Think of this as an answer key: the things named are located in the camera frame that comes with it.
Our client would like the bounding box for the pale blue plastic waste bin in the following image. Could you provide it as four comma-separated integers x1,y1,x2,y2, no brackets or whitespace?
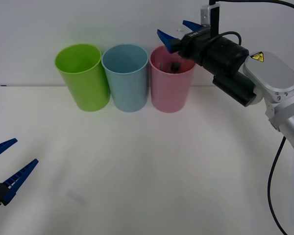
101,44,149,113

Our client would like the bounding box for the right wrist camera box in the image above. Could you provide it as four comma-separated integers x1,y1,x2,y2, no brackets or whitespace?
200,3,221,27

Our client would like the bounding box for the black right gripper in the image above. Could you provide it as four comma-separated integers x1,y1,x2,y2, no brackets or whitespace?
157,20,211,65

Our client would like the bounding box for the pink plastic waste bin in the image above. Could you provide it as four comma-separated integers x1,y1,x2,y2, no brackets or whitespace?
149,46,196,113

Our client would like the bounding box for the green plastic waste bin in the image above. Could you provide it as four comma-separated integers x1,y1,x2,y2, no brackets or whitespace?
54,43,111,112

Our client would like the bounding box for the dark drink plastic bottle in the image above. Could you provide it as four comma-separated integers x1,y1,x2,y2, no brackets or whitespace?
159,62,182,74

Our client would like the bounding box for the black cable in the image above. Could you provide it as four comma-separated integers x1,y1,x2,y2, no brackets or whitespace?
268,136,289,235
209,0,294,13

